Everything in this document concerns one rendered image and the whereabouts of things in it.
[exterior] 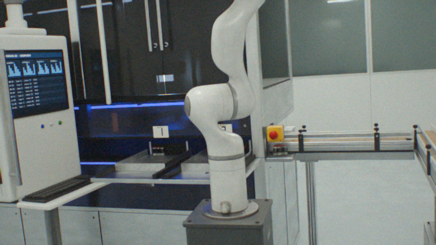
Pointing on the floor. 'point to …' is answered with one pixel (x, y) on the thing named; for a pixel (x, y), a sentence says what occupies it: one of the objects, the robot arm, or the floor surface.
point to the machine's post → (257, 71)
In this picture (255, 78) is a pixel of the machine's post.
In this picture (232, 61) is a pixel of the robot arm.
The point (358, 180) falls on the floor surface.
